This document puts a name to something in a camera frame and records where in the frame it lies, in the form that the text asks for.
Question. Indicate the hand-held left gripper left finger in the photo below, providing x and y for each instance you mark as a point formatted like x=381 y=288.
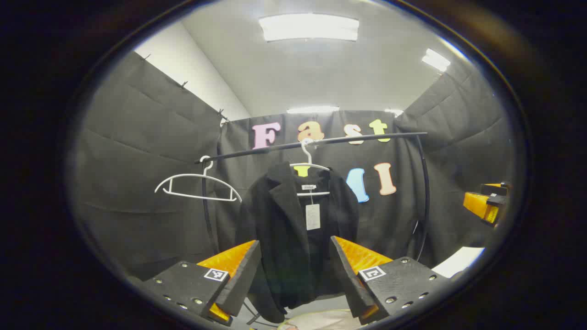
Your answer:
x=243 y=275

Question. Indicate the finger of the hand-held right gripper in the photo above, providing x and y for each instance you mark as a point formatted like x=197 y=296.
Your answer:
x=479 y=205
x=495 y=189

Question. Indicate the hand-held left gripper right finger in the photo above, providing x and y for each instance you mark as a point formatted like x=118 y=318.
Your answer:
x=351 y=284

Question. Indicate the black knit jacket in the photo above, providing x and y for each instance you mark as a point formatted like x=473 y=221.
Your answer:
x=284 y=238

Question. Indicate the white plastic clothes hanger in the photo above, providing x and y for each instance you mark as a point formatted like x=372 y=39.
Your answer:
x=308 y=156
x=192 y=174

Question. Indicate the black metal clothes rack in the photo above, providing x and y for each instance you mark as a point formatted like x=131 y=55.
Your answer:
x=367 y=138

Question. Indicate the white flat board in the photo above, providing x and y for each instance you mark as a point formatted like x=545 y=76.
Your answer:
x=458 y=262

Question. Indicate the black backdrop cloth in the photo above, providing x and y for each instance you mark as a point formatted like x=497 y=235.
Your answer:
x=137 y=206

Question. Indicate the small ceiling light panel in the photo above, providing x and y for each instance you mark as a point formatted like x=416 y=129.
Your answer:
x=394 y=112
x=435 y=59

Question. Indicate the large ceiling light panel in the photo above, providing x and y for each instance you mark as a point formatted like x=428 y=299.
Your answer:
x=309 y=27

